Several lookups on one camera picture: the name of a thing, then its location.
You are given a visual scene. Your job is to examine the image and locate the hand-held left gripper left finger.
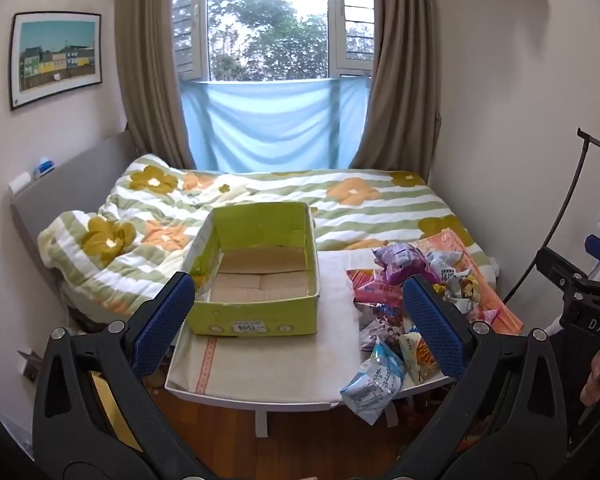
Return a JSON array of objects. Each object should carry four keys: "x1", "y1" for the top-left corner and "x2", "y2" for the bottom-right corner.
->
[{"x1": 32, "y1": 271, "x2": 197, "y2": 480}]

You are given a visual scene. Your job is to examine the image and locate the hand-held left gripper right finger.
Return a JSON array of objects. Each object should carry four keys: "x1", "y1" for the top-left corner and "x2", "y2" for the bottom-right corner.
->
[{"x1": 390, "y1": 274, "x2": 568, "y2": 480}]

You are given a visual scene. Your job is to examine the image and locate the pile of snack packets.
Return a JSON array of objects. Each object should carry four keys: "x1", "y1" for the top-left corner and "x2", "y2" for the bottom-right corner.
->
[{"x1": 340, "y1": 242, "x2": 501, "y2": 426}]

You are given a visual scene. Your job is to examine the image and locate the green cardboard box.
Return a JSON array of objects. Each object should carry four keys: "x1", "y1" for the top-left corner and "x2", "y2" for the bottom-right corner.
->
[{"x1": 186, "y1": 201, "x2": 321, "y2": 337}]

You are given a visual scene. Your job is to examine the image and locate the person's right hand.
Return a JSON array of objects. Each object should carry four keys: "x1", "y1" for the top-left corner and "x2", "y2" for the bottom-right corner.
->
[{"x1": 580, "y1": 349, "x2": 600, "y2": 407}]

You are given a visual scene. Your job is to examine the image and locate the yellow bag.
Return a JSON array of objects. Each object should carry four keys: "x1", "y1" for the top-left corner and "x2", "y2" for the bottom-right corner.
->
[{"x1": 87, "y1": 370, "x2": 146, "y2": 456}]

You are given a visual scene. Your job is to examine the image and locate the white folding table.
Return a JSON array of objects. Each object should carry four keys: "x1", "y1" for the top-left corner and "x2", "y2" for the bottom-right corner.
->
[{"x1": 164, "y1": 250, "x2": 456, "y2": 438}]

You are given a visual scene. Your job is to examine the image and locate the black curved stand pole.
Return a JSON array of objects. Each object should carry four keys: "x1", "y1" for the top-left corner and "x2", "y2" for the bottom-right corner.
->
[{"x1": 502, "y1": 128, "x2": 600, "y2": 306}]

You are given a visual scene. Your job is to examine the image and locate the floral striped blanket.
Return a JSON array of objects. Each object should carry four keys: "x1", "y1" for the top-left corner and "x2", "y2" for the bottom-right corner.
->
[{"x1": 37, "y1": 154, "x2": 498, "y2": 321}]

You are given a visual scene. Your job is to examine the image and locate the grey bed headboard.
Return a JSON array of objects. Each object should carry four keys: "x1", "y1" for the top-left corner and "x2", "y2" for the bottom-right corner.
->
[{"x1": 10, "y1": 130, "x2": 141, "y2": 306}]

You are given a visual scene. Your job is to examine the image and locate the blue and white bottle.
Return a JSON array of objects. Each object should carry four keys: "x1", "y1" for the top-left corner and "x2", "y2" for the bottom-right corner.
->
[{"x1": 32, "y1": 156, "x2": 57, "y2": 180}]

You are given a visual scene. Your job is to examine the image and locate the light blue cloth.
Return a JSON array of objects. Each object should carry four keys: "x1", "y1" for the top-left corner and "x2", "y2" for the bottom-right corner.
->
[{"x1": 180, "y1": 74, "x2": 372, "y2": 173}]

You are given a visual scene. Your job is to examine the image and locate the wall socket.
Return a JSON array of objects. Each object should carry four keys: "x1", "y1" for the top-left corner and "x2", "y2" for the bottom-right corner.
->
[{"x1": 19, "y1": 349, "x2": 43, "y2": 381}]

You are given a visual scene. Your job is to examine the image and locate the framed wall picture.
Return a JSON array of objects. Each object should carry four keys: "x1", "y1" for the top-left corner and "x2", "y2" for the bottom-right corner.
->
[{"x1": 9, "y1": 11, "x2": 103, "y2": 111}]

